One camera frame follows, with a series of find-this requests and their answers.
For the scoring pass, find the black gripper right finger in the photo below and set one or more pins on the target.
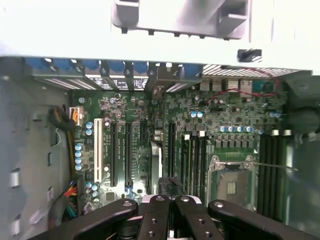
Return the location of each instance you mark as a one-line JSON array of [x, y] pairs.
[[195, 222]]

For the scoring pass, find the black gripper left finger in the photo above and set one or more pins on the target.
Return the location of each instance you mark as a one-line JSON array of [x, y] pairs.
[[155, 220]]

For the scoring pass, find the CPU socket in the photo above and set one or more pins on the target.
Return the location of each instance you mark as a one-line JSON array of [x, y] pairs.
[[235, 185]]

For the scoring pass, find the black slot with blue latch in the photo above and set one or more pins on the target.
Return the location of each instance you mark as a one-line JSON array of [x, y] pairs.
[[128, 155]]

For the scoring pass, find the black long expansion slot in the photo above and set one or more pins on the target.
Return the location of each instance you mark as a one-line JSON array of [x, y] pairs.
[[172, 150], [114, 155]]

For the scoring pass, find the short black expansion slot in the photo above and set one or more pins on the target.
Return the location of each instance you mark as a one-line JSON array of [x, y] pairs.
[[143, 131]]

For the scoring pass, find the white expansion slot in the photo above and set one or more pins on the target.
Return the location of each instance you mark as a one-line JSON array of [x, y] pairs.
[[98, 150]]

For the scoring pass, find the black open PC case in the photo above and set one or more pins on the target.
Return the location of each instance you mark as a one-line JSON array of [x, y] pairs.
[[302, 200]]

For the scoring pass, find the green motherboard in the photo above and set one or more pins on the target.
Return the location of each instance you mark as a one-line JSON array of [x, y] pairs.
[[190, 107]]

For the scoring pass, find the white orange power connector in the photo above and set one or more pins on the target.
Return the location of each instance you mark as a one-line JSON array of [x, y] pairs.
[[76, 116]]

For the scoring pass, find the blue slot cover clip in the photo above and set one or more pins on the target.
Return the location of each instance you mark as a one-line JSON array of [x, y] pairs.
[[61, 66], [140, 68], [91, 67], [190, 71], [116, 68], [35, 65]]

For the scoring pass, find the black case lock tab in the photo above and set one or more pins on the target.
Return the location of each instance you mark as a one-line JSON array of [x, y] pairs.
[[247, 55]]

